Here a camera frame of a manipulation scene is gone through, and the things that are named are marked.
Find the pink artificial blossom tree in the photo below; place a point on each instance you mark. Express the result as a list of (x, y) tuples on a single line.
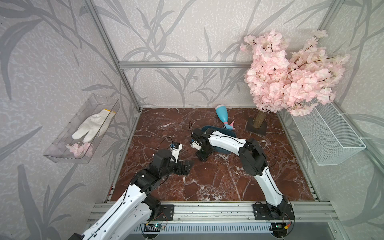
[(296, 85)]

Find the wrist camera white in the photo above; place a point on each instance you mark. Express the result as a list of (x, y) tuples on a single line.
[(175, 149), (196, 145)]

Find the white wire mesh basket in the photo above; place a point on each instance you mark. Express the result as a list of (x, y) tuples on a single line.
[(329, 136)]

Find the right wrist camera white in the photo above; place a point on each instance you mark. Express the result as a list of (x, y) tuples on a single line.
[(196, 145)]

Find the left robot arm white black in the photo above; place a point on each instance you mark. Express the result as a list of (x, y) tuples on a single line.
[(136, 205)]

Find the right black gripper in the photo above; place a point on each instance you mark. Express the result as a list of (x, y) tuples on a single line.
[(202, 157)]

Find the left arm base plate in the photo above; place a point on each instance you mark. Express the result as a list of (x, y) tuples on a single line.
[(163, 213)]

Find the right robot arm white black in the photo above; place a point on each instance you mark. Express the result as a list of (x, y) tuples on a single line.
[(252, 157)]

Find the white cotton glove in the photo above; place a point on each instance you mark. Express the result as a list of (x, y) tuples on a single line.
[(94, 126)]

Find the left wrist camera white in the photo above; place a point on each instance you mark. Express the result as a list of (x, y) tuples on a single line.
[(175, 149)]

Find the clear acrylic wall shelf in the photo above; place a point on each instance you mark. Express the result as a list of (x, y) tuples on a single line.
[(78, 141)]

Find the pink flower on shelf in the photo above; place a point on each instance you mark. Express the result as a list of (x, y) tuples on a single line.
[(81, 149)]

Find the circuit board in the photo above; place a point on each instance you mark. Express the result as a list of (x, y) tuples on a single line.
[(279, 230), (157, 227)]

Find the aluminium front rail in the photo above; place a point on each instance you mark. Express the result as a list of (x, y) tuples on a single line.
[(242, 212)]

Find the right circuit board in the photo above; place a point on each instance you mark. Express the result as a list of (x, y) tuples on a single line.
[(279, 230)]

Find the left circuit board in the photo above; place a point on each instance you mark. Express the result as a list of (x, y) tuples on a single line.
[(157, 227)]

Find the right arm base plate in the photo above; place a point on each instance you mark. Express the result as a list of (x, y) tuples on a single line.
[(268, 212)]

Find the aluminium frame back crossbar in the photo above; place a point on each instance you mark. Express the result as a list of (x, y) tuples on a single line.
[(184, 65)]

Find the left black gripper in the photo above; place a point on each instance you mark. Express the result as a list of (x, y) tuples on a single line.
[(186, 170)]

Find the teal plastic storage box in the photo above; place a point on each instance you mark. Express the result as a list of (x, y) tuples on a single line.
[(223, 131)]

